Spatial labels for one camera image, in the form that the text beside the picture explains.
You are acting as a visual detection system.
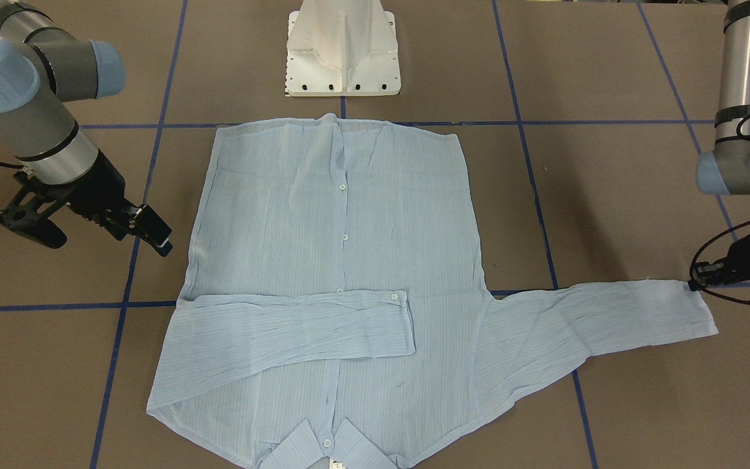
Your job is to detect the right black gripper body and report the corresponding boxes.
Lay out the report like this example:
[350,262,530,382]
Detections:
[67,153,173,257]

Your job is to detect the light blue button-up shirt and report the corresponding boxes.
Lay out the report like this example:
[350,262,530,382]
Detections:
[146,114,717,468]

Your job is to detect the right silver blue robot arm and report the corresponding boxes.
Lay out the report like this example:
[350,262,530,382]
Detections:
[0,1,173,256]

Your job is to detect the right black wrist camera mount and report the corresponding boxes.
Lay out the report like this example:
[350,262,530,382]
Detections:
[0,171,71,249]

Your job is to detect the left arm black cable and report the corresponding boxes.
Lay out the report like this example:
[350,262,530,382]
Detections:
[689,104,750,307]

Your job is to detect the white camera mast base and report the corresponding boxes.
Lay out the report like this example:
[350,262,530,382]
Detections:
[284,1,402,97]

